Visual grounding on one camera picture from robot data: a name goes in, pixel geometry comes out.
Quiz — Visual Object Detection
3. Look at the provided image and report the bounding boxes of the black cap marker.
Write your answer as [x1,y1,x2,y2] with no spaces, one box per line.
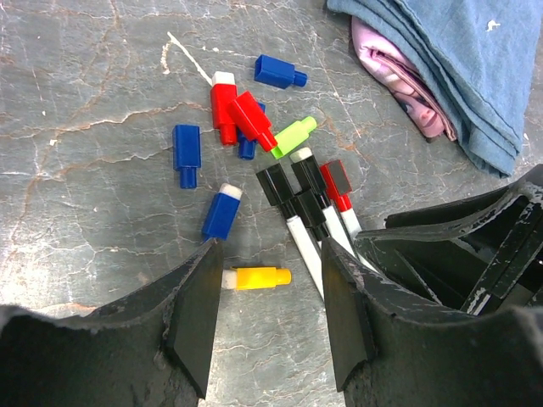
[293,190,330,248]
[256,164,324,298]

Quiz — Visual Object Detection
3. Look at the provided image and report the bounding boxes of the blue cap marker group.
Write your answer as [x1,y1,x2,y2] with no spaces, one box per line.
[320,159,362,243]

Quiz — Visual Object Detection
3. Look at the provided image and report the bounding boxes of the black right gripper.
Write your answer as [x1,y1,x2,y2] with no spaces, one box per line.
[355,165,542,315]

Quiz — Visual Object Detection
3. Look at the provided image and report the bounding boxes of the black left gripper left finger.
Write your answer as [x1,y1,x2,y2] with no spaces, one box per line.
[1,240,223,406]

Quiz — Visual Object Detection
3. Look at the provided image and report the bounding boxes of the blue folded cloth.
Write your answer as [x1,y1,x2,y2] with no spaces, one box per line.
[327,1,542,178]

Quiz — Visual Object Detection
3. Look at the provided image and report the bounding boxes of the pink folded cloth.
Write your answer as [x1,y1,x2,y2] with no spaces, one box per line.
[351,17,457,142]

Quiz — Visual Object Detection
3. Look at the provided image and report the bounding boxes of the red cap marker left group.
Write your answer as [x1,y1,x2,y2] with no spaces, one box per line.
[289,147,357,259]

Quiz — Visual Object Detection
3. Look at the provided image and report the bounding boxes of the yellow pen cap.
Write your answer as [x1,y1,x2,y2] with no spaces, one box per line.
[221,266,292,291]

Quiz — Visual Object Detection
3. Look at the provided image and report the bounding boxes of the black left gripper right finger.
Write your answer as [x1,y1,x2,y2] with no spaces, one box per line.
[322,239,542,406]

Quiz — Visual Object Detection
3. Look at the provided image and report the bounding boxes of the blue pen cap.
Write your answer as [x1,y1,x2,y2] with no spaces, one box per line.
[201,183,243,241]
[172,124,201,189]
[254,54,308,89]
[232,97,269,160]

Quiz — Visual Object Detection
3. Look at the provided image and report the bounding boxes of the red pen cap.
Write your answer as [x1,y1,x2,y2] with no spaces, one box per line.
[227,91,277,152]
[210,71,238,146]

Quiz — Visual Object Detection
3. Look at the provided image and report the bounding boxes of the green pen cap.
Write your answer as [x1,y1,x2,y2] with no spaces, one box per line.
[271,116,317,159]

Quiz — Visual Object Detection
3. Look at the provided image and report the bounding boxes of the black cap marker outer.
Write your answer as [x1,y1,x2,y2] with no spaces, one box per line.
[256,164,324,298]

